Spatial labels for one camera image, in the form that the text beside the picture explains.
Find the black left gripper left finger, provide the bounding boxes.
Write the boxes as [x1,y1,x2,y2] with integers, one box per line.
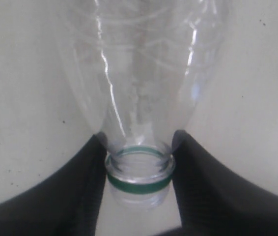
[0,135,107,236]

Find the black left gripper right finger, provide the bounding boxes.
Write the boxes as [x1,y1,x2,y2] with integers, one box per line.
[167,130,278,236]

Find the clear plastic bottle green label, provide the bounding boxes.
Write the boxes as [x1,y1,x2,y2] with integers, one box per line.
[52,0,229,209]

